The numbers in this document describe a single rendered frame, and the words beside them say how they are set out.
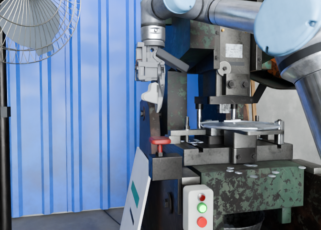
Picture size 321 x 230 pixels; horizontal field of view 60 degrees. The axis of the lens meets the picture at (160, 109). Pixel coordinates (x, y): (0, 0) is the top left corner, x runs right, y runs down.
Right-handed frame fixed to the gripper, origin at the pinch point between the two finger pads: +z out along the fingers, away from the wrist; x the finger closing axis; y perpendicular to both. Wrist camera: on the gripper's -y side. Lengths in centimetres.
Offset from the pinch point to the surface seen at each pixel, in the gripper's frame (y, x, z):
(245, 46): -37.8, -14.6, -23.4
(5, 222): 53, -34, 45
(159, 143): 0.9, 3.7, 10.2
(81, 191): 29, -133, 69
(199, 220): -8.3, 13.5, 30.2
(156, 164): 1.5, 3.2, 16.6
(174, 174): -4.0, 3.2, 20.2
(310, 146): -181, -138, 43
